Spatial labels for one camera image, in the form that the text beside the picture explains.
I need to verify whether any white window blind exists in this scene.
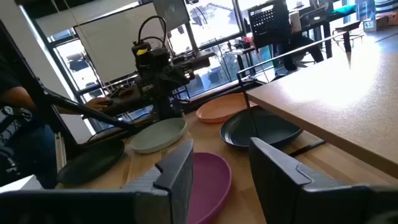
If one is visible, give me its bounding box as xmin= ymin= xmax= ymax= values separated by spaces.
xmin=74 ymin=2 xmax=165 ymax=85

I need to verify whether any wooden shelf with black legs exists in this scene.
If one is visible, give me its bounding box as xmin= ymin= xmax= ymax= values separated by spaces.
xmin=236 ymin=24 xmax=398 ymax=180

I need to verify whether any grey laptop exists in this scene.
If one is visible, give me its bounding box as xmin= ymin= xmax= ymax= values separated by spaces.
xmin=300 ymin=6 xmax=328 ymax=28

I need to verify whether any black plate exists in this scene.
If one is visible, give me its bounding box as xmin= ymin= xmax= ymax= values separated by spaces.
xmin=57 ymin=139 xmax=126 ymax=187

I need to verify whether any sage green plate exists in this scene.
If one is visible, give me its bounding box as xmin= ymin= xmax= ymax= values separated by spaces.
xmin=130 ymin=117 xmax=188 ymax=154

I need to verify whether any orange plate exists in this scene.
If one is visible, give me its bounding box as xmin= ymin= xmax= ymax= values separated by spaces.
xmin=195 ymin=92 xmax=257 ymax=124

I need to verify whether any black office desk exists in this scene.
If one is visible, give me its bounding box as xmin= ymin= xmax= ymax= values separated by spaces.
xmin=290 ymin=12 xmax=363 ymax=60

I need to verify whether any small white box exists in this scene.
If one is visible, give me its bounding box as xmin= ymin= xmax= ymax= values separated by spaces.
xmin=363 ymin=18 xmax=377 ymax=32

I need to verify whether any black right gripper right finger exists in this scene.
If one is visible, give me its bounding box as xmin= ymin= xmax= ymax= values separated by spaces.
xmin=248 ymin=136 xmax=398 ymax=224

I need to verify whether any purple plate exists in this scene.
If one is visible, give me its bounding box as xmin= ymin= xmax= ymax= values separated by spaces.
xmin=186 ymin=152 xmax=233 ymax=224

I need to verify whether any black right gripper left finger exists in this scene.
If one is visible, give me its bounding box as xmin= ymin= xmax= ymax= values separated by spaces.
xmin=0 ymin=139 xmax=194 ymax=224

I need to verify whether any black side table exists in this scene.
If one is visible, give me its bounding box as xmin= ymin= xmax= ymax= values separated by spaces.
xmin=331 ymin=21 xmax=365 ymax=52

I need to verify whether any dark grey plate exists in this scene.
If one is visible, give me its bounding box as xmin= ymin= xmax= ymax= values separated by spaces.
xmin=219 ymin=105 xmax=303 ymax=151

